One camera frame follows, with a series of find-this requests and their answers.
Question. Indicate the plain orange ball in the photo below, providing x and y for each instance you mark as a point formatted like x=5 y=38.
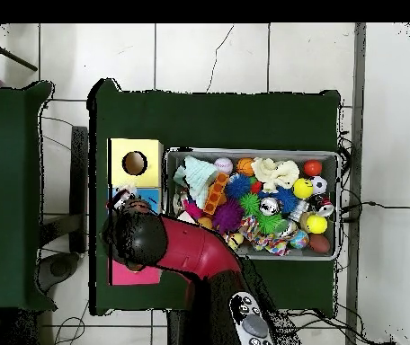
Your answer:
x=313 y=168

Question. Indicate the light blue knitted cloth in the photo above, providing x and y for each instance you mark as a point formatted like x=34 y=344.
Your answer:
x=197 y=176

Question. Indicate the orange plastic compartment tray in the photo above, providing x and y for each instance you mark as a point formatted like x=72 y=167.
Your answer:
x=215 y=193

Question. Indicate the small orange basketball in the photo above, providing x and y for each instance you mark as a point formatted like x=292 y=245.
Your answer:
x=245 y=166

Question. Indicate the small brown football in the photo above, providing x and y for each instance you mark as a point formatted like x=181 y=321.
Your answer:
x=319 y=243

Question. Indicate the black metal stand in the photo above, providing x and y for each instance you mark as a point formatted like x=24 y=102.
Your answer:
x=79 y=179

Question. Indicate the dark gray round base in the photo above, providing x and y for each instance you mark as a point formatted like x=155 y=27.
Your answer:
x=59 y=267

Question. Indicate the black tripod leg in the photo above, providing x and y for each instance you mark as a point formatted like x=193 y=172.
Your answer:
x=10 y=55

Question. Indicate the small white baseball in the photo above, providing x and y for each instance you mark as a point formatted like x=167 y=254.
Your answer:
x=223 y=165

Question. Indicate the cream waffle cloth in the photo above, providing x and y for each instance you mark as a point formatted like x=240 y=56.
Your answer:
x=277 y=174

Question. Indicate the yellow smiley ball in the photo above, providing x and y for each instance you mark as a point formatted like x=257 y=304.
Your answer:
x=303 y=188

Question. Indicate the dark green table cloth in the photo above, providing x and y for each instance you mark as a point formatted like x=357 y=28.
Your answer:
x=212 y=118
x=7 y=197

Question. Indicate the wooden box with three holes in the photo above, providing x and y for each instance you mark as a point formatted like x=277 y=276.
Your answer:
x=147 y=172

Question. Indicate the small soccer ball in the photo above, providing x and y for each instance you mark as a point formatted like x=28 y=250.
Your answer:
x=319 y=185

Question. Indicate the shallow silver mesh bin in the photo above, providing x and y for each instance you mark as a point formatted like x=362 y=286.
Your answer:
x=316 y=153

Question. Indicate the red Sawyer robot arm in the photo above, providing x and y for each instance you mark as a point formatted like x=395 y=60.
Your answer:
x=197 y=251

